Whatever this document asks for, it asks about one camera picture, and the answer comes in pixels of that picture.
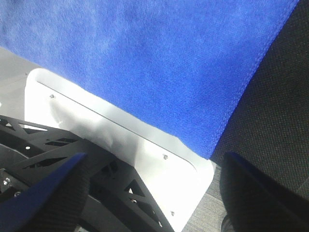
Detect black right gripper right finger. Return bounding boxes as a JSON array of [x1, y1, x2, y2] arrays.
[[221, 152, 309, 232]]

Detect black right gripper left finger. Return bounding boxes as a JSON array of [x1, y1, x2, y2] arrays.
[[0, 153, 90, 232]]

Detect blue microfibre towel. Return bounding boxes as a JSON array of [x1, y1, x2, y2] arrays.
[[0, 0, 297, 159]]

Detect black table cloth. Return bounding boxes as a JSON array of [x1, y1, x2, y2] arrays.
[[211, 0, 309, 198]]

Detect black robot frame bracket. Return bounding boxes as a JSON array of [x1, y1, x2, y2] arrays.
[[0, 116, 172, 232]]

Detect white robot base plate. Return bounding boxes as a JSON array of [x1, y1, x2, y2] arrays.
[[25, 68, 215, 232]]

